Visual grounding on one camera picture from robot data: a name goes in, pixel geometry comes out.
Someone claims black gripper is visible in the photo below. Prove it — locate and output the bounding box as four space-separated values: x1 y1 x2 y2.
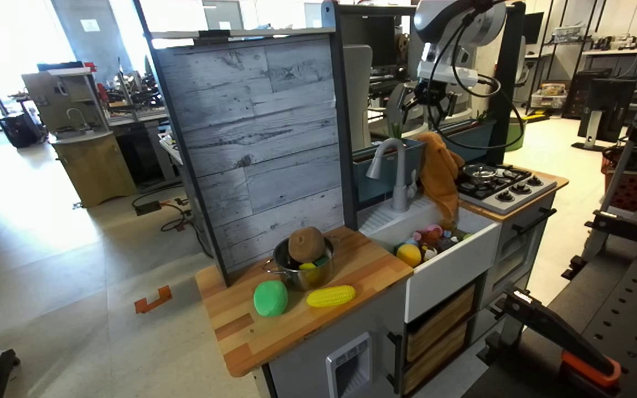
411 76 456 128

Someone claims orange towel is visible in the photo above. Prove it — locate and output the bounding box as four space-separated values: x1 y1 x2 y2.
413 131 467 230

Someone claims grey mesh chair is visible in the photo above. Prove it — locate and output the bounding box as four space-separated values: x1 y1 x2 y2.
386 83 423 139

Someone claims steel pot with lid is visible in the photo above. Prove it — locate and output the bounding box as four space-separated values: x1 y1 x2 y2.
464 162 503 187

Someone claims grey toy faucet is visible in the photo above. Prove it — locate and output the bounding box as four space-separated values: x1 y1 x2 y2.
365 136 420 215

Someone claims green bin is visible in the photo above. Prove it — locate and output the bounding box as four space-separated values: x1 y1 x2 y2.
504 118 526 156

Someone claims grey toy stove top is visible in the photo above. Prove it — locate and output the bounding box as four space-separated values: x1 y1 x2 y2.
437 162 560 218

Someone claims red toy food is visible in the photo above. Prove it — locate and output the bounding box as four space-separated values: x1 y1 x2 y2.
415 224 445 250

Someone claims wooden countertop around stove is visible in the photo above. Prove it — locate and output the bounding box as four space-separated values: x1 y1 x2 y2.
436 167 571 225

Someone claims yellow toy ball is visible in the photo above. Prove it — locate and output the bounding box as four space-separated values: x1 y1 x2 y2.
394 242 425 271

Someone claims white toy sink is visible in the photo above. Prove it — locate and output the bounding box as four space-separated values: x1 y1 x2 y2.
359 192 503 325

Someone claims wooden countertop with toys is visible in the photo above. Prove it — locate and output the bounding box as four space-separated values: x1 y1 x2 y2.
192 225 415 380

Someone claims black equipment box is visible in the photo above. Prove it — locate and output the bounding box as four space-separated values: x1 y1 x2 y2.
578 73 637 150

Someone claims grey wood plank panel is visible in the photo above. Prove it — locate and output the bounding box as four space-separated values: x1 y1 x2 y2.
151 32 349 282

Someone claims brown toy bread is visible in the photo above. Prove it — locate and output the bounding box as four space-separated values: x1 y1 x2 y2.
286 225 328 266

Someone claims steel toy pot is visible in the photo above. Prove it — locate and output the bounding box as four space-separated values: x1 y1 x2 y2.
271 235 337 292

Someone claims yellow toy fruit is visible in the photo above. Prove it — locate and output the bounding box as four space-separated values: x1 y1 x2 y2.
304 284 359 312

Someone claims green toy fruit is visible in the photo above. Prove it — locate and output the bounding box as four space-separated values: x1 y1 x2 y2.
250 277 291 320

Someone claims grey toy kitchen cabinet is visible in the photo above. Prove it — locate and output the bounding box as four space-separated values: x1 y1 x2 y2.
258 190 560 398

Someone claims black perforated workbench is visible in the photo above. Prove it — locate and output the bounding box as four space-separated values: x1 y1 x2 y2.
464 250 637 398

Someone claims tan cabinet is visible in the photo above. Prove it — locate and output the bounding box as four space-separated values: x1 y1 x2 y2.
50 131 140 210

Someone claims black bag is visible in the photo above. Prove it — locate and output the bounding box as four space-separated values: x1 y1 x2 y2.
0 109 48 150

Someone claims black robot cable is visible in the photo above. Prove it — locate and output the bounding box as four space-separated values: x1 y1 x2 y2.
431 13 528 159

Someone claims black frame with rail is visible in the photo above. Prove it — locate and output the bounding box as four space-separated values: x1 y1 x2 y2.
328 0 528 230

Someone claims black floor cable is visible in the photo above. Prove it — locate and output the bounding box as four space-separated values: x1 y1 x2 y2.
130 192 197 235

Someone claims orange handled black clamp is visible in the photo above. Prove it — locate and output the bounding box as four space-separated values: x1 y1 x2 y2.
480 286 623 393

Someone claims orange floor bracket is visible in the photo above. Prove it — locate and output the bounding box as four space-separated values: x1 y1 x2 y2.
133 284 175 317

